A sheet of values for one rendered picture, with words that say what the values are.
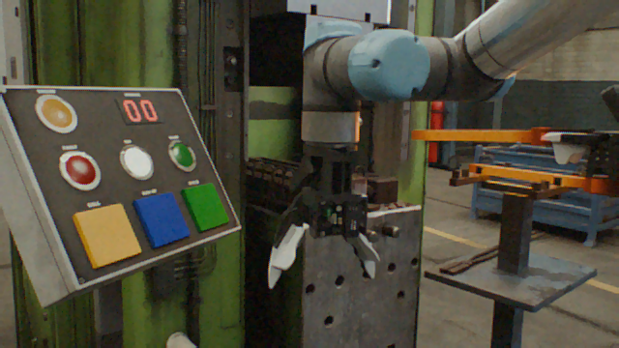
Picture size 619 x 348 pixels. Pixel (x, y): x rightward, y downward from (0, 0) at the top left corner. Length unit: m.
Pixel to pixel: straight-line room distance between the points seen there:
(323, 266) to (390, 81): 0.71
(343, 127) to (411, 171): 1.01
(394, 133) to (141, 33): 0.78
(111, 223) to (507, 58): 0.53
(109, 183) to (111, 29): 0.78
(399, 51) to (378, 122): 0.97
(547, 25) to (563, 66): 9.25
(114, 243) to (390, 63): 0.43
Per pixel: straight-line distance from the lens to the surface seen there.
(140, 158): 0.83
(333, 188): 0.67
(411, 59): 0.56
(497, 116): 10.47
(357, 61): 0.56
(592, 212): 4.83
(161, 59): 1.16
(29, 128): 0.76
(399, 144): 1.58
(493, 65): 0.61
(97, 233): 0.73
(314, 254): 1.17
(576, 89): 9.66
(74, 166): 0.76
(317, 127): 0.65
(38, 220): 0.73
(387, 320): 1.40
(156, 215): 0.80
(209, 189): 0.90
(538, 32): 0.57
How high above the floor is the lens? 1.20
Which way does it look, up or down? 9 degrees down
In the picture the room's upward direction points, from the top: 1 degrees clockwise
